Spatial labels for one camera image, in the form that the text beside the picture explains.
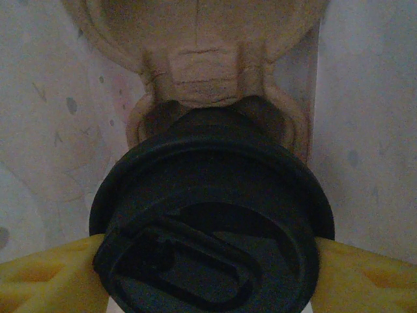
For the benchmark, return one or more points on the black plastic cup lid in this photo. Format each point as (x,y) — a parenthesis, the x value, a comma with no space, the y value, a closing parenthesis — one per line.
(211,202)

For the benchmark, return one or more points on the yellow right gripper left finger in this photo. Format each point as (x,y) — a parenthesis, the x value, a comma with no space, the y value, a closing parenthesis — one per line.
(39,283)

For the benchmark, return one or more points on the brown pulp cup carrier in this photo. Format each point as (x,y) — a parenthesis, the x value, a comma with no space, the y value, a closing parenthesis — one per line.
(202,65)

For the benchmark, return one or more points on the black paper coffee cup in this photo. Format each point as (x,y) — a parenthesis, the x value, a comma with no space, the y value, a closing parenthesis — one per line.
(215,127)

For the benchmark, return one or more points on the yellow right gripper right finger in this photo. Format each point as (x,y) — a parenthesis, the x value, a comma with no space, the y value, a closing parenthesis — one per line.
(374,287)

